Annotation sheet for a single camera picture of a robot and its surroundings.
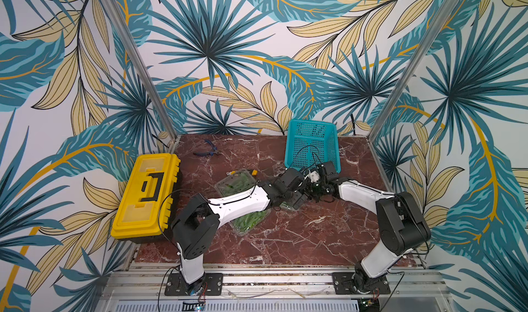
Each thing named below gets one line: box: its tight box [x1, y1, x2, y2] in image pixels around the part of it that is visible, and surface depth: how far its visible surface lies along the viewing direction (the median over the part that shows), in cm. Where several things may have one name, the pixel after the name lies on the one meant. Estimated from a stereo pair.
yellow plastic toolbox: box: [110, 152, 182, 244], surface depth 79 cm
